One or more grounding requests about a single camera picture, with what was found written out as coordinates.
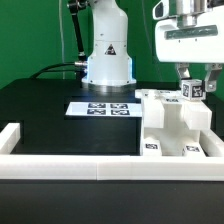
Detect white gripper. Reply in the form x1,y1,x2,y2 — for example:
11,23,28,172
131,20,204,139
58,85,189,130
153,0,224,92

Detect white tagged cube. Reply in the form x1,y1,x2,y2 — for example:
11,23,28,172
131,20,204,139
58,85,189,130
181,79,205,101

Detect white chair back frame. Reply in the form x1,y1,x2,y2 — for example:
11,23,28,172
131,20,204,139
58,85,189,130
135,89,212,130

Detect white chair seat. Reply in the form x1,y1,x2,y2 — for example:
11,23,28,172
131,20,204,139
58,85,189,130
139,96,208,157

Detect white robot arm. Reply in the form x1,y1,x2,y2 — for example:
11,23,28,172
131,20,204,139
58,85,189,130
83,0,224,92

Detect white marker sheet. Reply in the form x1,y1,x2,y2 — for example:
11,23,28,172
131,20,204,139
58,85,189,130
66,102,142,117

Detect white U-shaped fence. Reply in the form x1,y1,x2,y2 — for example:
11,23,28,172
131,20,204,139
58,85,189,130
0,123,224,181

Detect black cable bundle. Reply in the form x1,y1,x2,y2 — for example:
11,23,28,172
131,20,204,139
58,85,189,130
29,60,88,80

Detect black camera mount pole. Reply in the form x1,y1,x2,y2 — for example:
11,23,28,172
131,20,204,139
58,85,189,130
67,0,89,61

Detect white hanging cable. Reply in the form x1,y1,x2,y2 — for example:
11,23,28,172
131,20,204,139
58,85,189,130
58,0,66,80

